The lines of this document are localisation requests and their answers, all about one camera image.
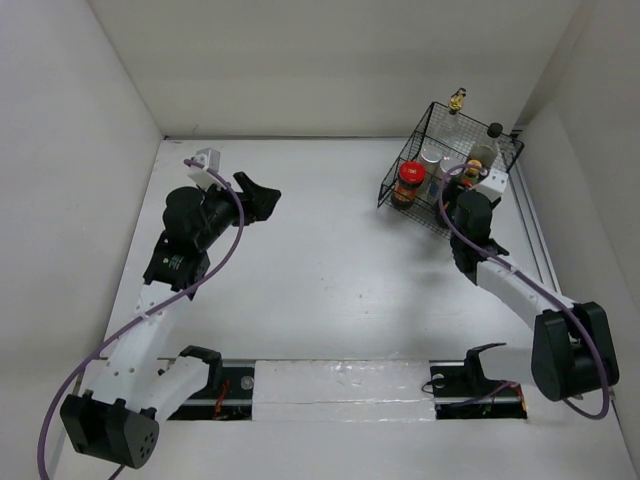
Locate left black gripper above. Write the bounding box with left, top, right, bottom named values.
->
left=195, top=172, right=279, bottom=250

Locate green label sauce bottle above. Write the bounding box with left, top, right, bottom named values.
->
left=457, top=159, right=484, bottom=188

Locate white shaker jar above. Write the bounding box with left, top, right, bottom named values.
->
left=418, top=144, right=443, bottom=176
left=427, top=156, right=457, bottom=203

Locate red lid sauce jar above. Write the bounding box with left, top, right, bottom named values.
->
left=391, top=161, right=426, bottom=210

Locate dark soy sauce bottle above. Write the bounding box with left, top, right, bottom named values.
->
left=468, top=122, right=503, bottom=169

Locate clear glass oil bottle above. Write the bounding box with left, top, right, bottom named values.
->
left=435, top=87, right=467, bottom=149

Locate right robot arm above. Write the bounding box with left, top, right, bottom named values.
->
left=436, top=180, right=620, bottom=409

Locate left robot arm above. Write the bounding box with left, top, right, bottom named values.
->
left=60, top=172, right=281, bottom=469

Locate black wire rack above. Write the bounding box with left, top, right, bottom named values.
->
left=377, top=102, right=524, bottom=238

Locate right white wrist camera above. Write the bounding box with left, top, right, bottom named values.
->
left=472, top=169, right=509, bottom=202

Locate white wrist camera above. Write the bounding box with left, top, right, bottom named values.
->
left=185, top=148, right=221, bottom=191
left=472, top=169, right=509, bottom=202

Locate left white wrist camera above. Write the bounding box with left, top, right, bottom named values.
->
left=185, top=148, right=221, bottom=191

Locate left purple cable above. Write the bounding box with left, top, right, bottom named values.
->
left=37, top=158, right=246, bottom=480

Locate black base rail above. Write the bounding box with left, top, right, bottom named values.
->
left=172, top=359, right=528, bottom=423

